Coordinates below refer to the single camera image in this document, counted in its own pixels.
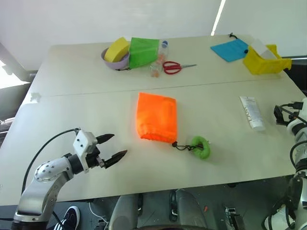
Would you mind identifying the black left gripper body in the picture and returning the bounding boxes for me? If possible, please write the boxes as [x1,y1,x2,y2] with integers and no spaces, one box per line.
[85,143,108,170]

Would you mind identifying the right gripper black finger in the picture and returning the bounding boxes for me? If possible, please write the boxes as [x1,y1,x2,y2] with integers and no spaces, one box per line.
[282,102,304,111]
[274,104,285,125]

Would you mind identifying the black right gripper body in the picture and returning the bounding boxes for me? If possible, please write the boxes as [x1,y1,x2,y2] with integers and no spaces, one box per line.
[283,107,303,126]

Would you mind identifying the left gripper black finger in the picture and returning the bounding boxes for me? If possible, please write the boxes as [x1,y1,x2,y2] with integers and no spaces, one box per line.
[104,149,128,169]
[96,133,116,145]

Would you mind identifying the green plush ring toy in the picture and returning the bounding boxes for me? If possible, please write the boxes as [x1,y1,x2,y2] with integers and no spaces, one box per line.
[190,136,212,160]

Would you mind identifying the white squeeze tube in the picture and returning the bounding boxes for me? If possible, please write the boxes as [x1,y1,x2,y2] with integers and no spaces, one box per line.
[238,95,267,132]

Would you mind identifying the dark grey rounded shape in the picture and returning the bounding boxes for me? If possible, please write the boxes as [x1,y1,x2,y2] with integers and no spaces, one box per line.
[107,194,142,230]
[176,188,210,230]

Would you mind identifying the dark blue striped sneaker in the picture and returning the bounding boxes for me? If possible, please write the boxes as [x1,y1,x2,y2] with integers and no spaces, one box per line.
[53,205,81,230]

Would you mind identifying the white box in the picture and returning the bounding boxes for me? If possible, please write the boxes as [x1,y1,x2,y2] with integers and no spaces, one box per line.
[249,38,277,59]

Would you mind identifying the purple bowl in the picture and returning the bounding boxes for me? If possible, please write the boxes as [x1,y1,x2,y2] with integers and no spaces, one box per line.
[100,47,131,70]

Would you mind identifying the clear plastic bottle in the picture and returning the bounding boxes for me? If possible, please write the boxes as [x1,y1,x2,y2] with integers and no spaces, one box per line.
[149,54,165,79]

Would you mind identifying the yellow sponge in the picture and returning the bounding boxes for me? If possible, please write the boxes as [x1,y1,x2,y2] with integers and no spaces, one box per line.
[104,36,130,63]

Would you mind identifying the clear bottle with blue cap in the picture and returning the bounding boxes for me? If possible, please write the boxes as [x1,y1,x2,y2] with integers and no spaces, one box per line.
[157,39,170,63]

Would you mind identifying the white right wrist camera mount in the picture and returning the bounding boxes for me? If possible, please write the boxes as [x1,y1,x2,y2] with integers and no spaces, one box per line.
[286,116,307,142]

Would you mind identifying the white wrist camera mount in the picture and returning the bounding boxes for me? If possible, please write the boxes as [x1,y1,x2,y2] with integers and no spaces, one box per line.
[286,116,307,142]
[72,130,99,173]

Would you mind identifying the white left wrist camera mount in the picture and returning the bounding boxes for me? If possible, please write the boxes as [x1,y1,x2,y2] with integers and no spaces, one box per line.
[72,130,99,173]

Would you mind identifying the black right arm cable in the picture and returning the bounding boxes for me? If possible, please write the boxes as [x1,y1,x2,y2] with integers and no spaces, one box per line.
[289,140,307,173]

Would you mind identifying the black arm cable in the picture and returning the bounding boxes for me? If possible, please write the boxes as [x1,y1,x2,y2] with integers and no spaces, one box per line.
[21,128,81,195]
[289,140,307,173]

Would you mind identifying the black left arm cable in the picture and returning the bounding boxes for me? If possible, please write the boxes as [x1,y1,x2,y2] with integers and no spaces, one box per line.
[21,128,81,195]

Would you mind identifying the yellow bag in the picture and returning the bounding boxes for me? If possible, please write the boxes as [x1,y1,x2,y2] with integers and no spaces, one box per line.
[242,44,293,76]

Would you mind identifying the white floor cable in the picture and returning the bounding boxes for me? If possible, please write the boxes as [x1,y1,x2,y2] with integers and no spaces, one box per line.
[89,202,109,226]

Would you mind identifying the orange drawstring bag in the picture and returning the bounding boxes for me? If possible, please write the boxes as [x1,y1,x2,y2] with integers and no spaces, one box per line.
[136,92,179,144]

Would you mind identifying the blue cloth pouch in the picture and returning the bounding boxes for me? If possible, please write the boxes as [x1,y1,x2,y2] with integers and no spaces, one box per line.
[210,39,250,63]

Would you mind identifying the green bag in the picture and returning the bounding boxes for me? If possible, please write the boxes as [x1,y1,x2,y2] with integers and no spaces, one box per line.
[129,36,161,70]

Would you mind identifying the red handled scissors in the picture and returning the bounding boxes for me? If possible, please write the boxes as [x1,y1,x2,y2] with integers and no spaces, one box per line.
[162,61,198,75]

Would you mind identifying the metal floor bracket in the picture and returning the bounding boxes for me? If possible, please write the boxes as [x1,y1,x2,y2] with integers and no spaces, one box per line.
[224,207,247,230]

